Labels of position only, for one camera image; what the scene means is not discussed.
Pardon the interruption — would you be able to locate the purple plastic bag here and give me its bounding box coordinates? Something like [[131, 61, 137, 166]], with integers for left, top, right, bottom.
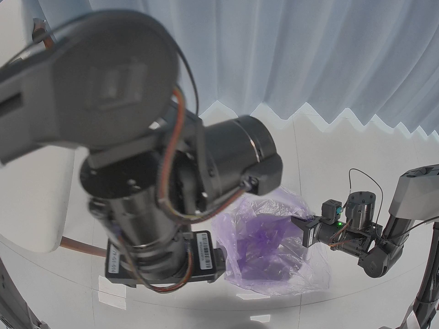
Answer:
[[211, 184, 332, 292]]

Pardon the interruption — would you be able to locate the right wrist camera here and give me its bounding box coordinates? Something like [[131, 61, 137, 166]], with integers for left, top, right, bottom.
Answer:
[[322, 199, 344, 225]]

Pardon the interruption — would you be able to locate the white chair with wooden legs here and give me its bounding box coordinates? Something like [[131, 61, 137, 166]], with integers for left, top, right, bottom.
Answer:
[[0, 0, 107, 258]]

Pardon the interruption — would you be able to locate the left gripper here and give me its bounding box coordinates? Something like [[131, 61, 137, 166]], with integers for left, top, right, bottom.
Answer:
[[87, 196, 228, 293]]

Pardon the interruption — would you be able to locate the black cable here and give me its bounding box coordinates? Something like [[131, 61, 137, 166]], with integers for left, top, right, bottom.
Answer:
[[171, 40, 200, 118], [348, 168, 383, 226]]

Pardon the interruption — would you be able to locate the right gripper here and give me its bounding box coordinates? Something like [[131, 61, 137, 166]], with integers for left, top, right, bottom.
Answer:
[[303, 221, 347, 249]]

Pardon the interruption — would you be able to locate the pale blue curtain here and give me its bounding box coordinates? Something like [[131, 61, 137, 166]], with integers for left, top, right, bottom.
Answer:
[[14, 0, 439, 138]]

